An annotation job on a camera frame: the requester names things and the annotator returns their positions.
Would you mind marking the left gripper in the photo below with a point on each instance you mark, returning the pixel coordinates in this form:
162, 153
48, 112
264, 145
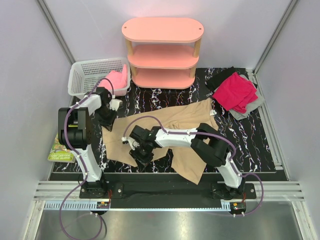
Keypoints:
108, 123

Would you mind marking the magenta t-shirt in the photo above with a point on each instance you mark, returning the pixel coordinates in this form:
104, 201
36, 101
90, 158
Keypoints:
221, 94

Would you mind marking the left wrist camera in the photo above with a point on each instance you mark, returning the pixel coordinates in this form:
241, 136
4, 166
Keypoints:
115, 104

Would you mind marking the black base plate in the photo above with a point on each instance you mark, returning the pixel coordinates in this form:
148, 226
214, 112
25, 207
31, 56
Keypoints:
166, 191

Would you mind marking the grey t-shirt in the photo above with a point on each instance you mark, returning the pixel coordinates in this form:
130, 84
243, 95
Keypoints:
247, 110

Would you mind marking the green treehouse book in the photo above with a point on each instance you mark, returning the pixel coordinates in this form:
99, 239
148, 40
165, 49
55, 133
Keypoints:
59, 153

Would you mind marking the black marble mat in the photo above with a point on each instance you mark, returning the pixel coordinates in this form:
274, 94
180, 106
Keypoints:
253, 152

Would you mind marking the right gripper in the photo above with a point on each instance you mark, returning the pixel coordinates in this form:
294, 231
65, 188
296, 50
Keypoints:
143, 162

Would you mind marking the white plastic basket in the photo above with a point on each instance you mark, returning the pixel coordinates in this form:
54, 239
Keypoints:
85, 74

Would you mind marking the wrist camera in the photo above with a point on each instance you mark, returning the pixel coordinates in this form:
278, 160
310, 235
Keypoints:
130, 141
115, 104

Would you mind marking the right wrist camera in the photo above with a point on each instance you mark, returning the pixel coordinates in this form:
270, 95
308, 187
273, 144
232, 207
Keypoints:
130, 141

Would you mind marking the pink three-tier shelf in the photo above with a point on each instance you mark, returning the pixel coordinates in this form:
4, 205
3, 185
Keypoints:
163, 52

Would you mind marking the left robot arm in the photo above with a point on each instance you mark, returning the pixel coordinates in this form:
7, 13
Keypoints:
76, 132

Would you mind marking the black t-shirt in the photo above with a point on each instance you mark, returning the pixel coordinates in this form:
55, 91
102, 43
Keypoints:
215, 81

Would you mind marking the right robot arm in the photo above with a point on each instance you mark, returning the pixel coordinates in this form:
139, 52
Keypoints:
210, 146

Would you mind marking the pink t-shirt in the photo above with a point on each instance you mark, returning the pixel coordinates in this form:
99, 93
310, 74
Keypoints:
119, 81

